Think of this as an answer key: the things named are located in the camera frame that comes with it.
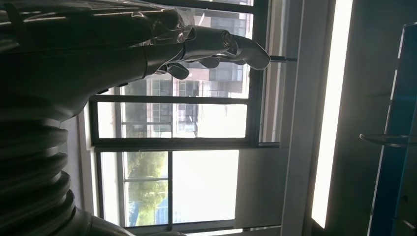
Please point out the bright ceiling light strip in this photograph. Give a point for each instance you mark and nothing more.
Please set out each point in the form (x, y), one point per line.
(332, 114)

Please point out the blue upright panel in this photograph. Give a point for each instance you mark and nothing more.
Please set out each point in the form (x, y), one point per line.
(400, 114)

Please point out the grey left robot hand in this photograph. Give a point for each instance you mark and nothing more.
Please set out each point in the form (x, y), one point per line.
(81, 58)

